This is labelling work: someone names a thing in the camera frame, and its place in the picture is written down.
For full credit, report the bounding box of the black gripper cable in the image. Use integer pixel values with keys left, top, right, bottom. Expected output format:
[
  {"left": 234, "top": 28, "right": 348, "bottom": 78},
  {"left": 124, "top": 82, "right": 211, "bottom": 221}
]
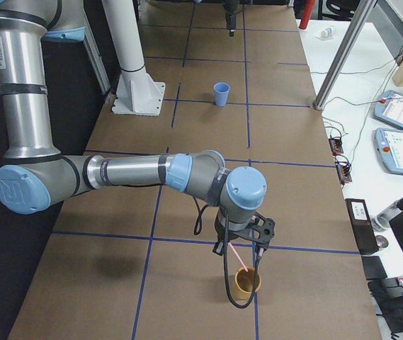
[{"left": 193, "top": 196, "right": 261, "bottom": 310}]

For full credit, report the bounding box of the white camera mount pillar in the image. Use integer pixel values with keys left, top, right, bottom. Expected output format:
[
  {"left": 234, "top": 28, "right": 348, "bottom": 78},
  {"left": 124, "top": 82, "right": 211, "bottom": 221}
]
[{"left": 103, "top": 0, "right": 166, "bottom": 116}]

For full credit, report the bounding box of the aluminium frame post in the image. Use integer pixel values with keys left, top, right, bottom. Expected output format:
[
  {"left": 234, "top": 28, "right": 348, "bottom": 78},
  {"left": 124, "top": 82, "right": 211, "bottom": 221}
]
[{"left": 313, "top": 0, "right": 376, "bottom": 111}]

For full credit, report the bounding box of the pink chopstick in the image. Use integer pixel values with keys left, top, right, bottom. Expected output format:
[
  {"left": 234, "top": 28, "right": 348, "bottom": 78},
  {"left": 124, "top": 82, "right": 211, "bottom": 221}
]
[{"left": 228, "top": 242, "right": 249, "bottom": 273}]

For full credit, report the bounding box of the orange brown cup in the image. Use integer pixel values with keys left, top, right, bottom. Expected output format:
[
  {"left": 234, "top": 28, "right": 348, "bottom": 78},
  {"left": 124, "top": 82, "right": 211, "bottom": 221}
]
[{"left": 229, "top": 266, "right": 255, "bottom": 303}]

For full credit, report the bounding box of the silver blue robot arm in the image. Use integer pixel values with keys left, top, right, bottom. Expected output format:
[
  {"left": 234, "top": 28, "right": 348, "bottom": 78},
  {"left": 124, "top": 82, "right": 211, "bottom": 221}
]
[
  {"left": 0, "top": 42, "right": 101, "bottom": 264},
  {"left": 220, "top": 0, "right": 240, "bottom": 37}
]

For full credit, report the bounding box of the blue teach pendant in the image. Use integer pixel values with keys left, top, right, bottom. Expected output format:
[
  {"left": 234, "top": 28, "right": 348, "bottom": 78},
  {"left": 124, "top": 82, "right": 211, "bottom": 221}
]
[
  {"left": 373, "top": 90, "right": 403, "bottom": 130},
  {"left": 374, "top": 127, "right": 403, "bottom": 175}
]

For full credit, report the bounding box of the blue teach pendant near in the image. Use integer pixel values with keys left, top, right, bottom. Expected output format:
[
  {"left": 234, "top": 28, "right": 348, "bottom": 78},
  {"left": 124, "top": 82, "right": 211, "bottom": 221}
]
[{"left": 374, "top": 127, "right": 403, "bottom": 175}]

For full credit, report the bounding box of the red black connector block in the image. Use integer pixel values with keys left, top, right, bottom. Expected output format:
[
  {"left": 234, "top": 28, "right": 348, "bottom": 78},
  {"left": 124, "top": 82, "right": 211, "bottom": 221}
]
[
  {"left": 335, "top": 161, "right": 352, "bottom": 185},
  {"left": 329, "top": 137, "right": 344, "bottom": 156}
]

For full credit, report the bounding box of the blue teach pendant far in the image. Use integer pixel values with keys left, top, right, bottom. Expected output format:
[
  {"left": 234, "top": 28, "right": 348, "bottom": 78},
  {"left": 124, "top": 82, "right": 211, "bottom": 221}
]
[{"left": 373, "top": 90, "right": 403, "bottom": 130}]

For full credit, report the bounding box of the blue ribbed plastic cup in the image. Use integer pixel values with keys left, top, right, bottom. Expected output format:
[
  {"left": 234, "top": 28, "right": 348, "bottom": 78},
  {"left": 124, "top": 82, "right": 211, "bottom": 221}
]
[{"left": 213, "top": 81, "right": 230, "bottom": 107}]

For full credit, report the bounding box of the white blue tube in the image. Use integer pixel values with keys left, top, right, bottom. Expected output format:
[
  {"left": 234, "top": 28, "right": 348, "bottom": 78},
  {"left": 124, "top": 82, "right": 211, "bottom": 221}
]
[{"left": 315, "top": 26, "right": 336, "bottom": 40}]

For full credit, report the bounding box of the black box with label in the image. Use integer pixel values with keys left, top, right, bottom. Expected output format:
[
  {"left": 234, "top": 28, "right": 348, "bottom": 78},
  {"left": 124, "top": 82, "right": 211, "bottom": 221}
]
[{"left": 345, "top": 198, "right": 379, "bottom": 255}]

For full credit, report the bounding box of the clear plastic bottle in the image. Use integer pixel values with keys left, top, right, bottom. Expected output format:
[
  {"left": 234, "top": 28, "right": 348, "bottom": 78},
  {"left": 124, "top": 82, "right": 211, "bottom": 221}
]
[{"left": 371, "top": 197, "right": 403, "bottom": 232}]

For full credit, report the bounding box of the red cylinder bottle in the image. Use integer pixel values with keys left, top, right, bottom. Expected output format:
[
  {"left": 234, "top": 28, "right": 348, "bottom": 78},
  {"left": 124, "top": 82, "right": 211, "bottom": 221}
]
[{"left": 299, "top": 0, "right": 316, "bottom": 30}]

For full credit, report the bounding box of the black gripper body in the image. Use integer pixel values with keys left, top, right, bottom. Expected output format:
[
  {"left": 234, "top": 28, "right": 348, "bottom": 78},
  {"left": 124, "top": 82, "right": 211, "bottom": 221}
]
[{"left": 212, "top": 209, "right": 276, "bottom": 256}]

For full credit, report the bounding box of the brown paper table cover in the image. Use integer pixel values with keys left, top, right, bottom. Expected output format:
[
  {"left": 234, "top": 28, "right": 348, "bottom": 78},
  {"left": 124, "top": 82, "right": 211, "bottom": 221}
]
[{"left": 9, "top": 1, "right": 381, "bottom": 339}]

